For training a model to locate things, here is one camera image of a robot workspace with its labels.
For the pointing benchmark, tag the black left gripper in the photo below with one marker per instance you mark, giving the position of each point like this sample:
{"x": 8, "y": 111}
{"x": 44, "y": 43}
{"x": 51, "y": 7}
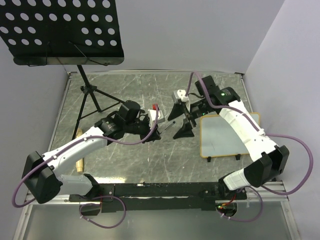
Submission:
{"x": 154, "y": 135}

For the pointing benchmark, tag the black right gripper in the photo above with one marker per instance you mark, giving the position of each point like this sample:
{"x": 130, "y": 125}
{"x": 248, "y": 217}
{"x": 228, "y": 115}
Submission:
{"x": 186, "y": 130}

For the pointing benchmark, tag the white marker pen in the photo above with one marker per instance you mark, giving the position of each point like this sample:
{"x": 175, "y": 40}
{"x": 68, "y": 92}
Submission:
{"x": 170, "y": 125}

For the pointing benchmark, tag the yellow framed small whiteboard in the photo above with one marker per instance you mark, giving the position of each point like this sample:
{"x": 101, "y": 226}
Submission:
{"x": 218, "y": 139}

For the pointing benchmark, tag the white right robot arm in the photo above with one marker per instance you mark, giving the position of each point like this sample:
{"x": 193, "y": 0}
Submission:
{"x": 268, "y": 159}

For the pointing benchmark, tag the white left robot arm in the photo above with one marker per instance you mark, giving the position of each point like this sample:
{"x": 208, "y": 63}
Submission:
{"x": 43, "y": 173}

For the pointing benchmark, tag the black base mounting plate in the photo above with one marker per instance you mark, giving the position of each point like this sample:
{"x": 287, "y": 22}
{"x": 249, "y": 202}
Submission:
{"x": 160, "y": 196}

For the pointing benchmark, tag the wooden rolling pin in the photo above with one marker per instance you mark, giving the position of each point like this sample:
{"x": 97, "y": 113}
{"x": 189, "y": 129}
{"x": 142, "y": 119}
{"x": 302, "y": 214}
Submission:
{"x": 80, "y": 162}

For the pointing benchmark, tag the black perforated music stand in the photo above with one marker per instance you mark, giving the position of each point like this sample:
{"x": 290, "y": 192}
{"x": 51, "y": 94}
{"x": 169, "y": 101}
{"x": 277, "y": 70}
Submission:
{"x": 62, "y": 32}

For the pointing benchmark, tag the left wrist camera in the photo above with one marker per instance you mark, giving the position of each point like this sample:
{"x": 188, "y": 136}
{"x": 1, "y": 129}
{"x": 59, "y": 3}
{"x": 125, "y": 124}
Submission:
{"x": 155, "y": 114}

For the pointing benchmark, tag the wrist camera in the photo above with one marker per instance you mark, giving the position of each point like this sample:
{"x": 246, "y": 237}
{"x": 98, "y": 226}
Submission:
{"x": 155, "y": 114}
{"x": 180, "y": 95}

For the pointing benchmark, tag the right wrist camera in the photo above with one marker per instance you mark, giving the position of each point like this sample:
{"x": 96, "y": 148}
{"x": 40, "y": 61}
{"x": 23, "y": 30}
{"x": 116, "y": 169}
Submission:
{"x": 180, "y": 95}

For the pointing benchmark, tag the wire whiteboard easel stand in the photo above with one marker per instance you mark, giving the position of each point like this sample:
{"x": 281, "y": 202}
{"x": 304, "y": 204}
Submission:
{"x": 237, "y": 157}

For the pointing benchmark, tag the aluminium rail frame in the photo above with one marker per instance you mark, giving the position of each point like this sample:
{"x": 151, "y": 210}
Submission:
{"x": 42, "y": 176}

